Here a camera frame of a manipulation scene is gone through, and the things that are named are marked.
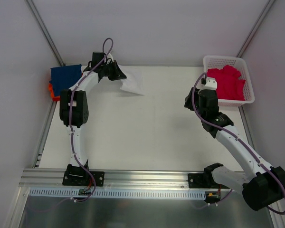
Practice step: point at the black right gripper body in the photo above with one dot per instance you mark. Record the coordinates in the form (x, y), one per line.
(188, 100)

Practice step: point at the white t shirt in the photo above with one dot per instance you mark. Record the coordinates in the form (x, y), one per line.
(133, 82)

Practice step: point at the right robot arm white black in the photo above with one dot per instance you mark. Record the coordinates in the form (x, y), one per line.
(261, 184)

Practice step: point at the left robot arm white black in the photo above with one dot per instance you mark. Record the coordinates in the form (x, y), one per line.
(73, 106)

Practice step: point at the crumpled pink t shirt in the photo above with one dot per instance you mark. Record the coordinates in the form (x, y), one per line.
(229, 84)

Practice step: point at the folded blue t shirt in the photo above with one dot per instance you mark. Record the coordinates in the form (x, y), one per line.
(64, 77)

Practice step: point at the white plastic basket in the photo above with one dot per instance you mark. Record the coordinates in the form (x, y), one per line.
(211, 61)

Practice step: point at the folded orange t shirt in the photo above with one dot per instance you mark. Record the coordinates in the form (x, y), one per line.
(54, 98)

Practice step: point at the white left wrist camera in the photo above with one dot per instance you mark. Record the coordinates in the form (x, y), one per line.
(109, 58)

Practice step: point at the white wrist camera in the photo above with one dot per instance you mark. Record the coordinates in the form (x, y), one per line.
(109, 58)
(208, 83)

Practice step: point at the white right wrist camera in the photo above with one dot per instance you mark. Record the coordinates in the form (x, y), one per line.
(208, 83)

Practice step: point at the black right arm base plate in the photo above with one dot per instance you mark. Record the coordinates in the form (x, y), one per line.
(197, 180)

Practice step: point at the left aluminium frame post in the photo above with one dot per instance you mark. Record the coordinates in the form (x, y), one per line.
(45, 32)

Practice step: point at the aluminium frame post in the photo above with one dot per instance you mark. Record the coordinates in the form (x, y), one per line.
(45, 32)
(260, 19)

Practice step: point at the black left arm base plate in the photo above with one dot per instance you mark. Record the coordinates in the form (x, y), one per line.
(77, 176)

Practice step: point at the right aluminium frame post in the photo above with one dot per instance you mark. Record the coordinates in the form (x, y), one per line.
(260, 19)

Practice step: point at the white slotted cable duct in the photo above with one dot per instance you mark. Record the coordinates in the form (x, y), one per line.
(119, 193)

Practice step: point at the aluminium mounting rail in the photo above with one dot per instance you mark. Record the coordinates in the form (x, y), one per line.
(135, 180)

